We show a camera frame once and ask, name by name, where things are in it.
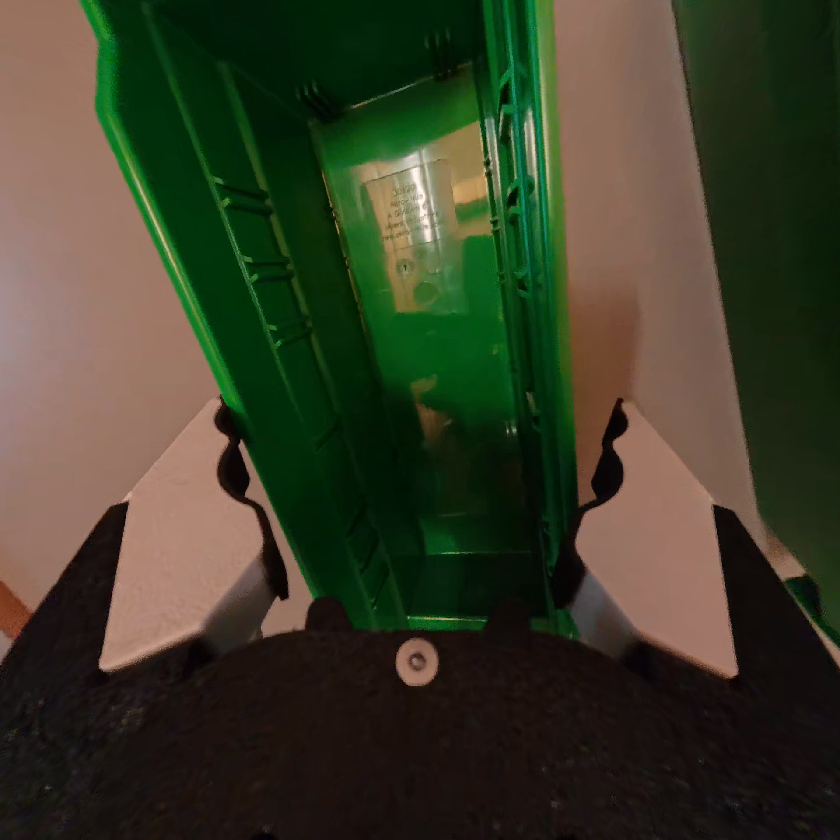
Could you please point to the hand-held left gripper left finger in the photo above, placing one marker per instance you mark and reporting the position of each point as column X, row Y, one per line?
column 177, row 558

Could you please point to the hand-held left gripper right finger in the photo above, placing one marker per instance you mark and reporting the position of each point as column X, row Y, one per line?
column 663, row 558

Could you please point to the green plastic bin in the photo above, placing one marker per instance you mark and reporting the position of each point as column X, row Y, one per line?
column 774, row 262
column 426, row 328

